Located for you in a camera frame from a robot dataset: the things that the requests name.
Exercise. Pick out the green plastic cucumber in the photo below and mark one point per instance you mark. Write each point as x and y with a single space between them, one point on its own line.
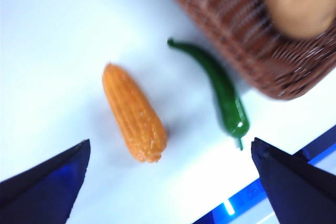
223 87

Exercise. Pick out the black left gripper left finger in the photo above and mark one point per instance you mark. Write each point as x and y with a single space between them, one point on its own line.
39 195

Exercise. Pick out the brown wicker basket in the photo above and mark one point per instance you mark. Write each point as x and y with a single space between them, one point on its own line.
236 24

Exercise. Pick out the tan plastic potato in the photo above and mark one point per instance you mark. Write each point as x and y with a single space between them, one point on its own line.
299 3

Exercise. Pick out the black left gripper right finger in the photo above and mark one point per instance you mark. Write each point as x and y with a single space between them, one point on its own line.
302 195

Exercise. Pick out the orange plastic corn cob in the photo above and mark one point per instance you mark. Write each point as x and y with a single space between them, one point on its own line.
134 113

